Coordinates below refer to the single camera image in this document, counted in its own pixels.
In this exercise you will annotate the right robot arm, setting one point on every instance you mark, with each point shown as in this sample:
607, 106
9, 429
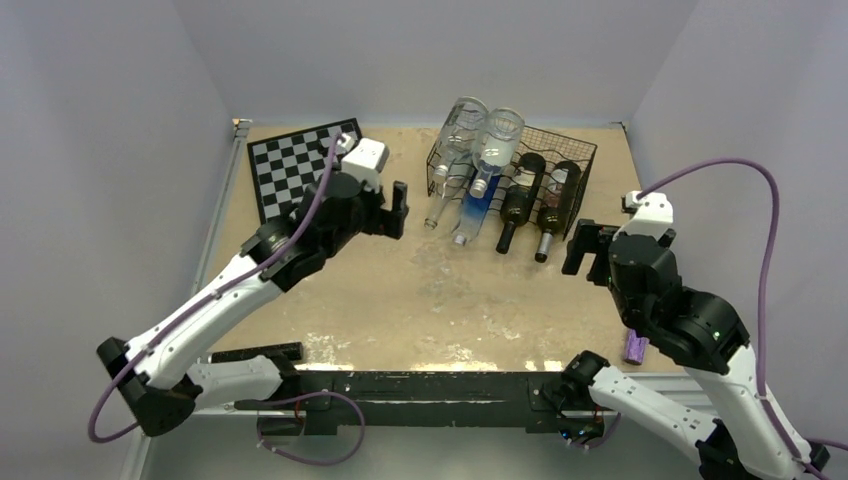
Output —
699, 331

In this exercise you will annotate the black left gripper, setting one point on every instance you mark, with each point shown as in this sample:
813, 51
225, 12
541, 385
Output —
385, 221

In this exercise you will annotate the blue rectangular glass bottle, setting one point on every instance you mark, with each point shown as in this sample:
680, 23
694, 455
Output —
472, 215

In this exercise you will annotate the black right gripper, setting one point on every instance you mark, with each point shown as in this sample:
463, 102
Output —
588, 236

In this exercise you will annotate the purple glitter microphone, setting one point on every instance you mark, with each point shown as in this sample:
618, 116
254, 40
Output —
635, 348

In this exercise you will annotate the clear glass bottle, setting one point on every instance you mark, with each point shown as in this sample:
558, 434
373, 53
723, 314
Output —
444, 191

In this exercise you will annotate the dark green wine bottle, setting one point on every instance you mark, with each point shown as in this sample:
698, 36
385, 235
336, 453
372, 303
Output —
520, 197

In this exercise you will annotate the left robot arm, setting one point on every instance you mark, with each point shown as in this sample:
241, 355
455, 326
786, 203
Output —
159, 374

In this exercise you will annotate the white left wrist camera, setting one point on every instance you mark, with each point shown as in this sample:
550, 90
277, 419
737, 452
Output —
364, 159

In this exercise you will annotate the clear round flask bottle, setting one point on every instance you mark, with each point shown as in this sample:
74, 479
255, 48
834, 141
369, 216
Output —
494, 147

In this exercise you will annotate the black white chessboard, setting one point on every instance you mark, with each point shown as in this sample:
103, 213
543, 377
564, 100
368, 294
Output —
282, 167

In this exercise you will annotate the black wire wine rack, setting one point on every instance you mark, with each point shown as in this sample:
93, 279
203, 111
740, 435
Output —
553, 148

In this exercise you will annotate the round clear bottle silver cap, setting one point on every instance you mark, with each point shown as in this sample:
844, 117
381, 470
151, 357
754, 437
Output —
460, 129

